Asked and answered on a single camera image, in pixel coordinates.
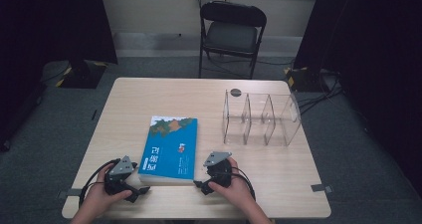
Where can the black stand base plate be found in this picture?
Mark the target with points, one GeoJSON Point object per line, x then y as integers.
{"type": "Point", "coordinates": [303, 79]}
{"type": "Point", "coordinates": [83, 76]}

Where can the person's right hand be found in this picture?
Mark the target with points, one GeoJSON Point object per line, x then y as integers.
{"type": "Point", "coordinates": [237, 190]}

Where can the black folding chair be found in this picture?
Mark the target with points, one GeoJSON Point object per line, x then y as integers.
{"type": "Point", "coordinates": [230, 35]}

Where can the blue book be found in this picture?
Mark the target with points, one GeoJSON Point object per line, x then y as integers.
{"type": "Point", "coordinates": [170, 147]}

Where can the clear acrylic book rack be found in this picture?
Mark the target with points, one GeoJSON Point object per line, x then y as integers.
{"type": "Point", "coordinates": [262, 124]}

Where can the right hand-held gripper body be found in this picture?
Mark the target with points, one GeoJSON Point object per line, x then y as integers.
{"type": "Point", "coordinates": [219, 171]}

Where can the dark round table grommet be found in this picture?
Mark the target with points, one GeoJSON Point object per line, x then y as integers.
{"type": "Point", "coordinates": [236, 92]}

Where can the black curtain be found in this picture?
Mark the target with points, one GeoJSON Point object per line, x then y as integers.
{"type": "Point", "coordinates": [375, 51]}
{"type": "Point", "coordinates": [40, 35]}

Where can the small black floor object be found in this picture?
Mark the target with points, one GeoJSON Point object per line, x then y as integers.
{"type": "Point", "coordinates": [94, 114]}

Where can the person's left hand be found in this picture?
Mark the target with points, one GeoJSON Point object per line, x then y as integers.
{"type": "Point", "coordinates": [103, 200]}

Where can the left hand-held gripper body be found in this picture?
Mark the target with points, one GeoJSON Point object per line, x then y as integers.
{"type": "Point", "coordinates": [116, 180]}

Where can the grey tape strip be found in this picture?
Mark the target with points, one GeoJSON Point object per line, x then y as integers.
{"type": "Point", "coordinates": [71, 193]}
{"type": "Point", "coordinates": [321, 188]}

